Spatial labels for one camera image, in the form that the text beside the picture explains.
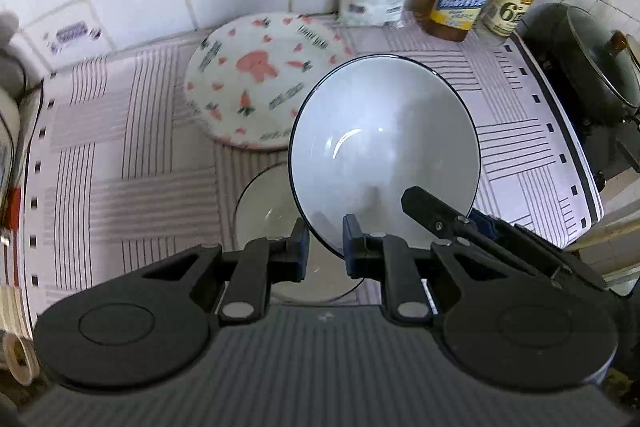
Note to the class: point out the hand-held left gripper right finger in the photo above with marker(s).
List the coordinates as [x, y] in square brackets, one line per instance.
[352, 248]

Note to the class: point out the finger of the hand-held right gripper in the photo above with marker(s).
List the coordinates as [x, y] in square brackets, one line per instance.
[430, 209]
[487, 227]

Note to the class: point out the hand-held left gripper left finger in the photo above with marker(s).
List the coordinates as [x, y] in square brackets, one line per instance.
[300, 253]

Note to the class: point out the white bowl with dark rim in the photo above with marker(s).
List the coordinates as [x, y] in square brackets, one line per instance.
[265, 207]
[380, 132]

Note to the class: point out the white carrot print plate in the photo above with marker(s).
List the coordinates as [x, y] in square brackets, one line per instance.
[235, 107]

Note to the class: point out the black gas stove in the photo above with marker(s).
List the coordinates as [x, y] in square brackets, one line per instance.
[615, 147]

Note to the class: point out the glass pot lid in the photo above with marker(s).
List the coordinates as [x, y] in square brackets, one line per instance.
[605, 67]

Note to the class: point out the dark cooking pot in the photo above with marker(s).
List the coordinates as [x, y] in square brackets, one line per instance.
[545, 37]

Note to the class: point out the striped white table cover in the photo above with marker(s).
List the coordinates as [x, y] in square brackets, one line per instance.
[125, 157]

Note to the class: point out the beige tape roll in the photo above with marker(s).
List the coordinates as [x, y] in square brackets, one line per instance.
[27, 357]

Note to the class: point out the red patterned cloth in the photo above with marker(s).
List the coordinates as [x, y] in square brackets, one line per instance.
[10, 207]

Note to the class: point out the white kitchen appliance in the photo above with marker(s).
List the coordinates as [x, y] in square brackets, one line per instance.
[7, 117]

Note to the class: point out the blue white wall sticker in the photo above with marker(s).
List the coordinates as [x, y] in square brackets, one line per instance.
[72, 34]

